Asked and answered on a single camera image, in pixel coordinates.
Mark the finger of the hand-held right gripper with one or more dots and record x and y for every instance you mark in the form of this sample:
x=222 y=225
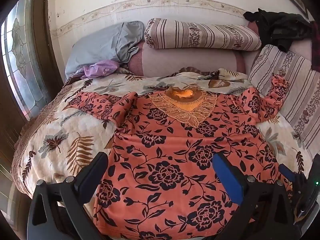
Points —
x=287 y=172

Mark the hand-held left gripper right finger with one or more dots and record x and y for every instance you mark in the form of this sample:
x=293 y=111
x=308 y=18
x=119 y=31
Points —
x=228 y=177

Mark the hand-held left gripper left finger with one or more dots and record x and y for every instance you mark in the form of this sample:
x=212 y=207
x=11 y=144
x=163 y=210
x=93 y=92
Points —
x=98 y=163

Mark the orange floral shirt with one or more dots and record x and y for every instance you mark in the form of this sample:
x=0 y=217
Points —
x=175 y=155

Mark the cream leaf-print blanket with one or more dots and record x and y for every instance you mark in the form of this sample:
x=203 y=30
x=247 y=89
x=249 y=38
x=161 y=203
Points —
x=65 y=135

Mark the striped floral cushion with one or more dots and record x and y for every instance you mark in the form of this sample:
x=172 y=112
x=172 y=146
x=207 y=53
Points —
x=292 y=87

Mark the purple cloth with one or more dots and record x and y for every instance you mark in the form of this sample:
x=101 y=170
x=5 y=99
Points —
x=100 y=69

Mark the grey pillow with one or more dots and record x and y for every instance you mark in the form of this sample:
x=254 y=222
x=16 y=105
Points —
x=100 y=47

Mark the pink sofa backrest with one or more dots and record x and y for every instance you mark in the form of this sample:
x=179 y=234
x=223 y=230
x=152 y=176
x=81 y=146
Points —
x=190 y=61

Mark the stained glass door panel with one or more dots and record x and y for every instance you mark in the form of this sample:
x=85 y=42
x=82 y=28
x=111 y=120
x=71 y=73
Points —
x=22 y=62

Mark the black jacket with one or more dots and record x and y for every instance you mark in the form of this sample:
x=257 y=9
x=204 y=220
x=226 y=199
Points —
x=280 y=27

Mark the striped floral bolster pillow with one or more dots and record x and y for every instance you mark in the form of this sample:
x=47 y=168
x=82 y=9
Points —
x=200 y=35

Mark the brown wooden door frame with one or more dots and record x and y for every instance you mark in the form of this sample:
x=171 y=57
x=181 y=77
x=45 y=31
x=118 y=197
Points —
x=48 y=55

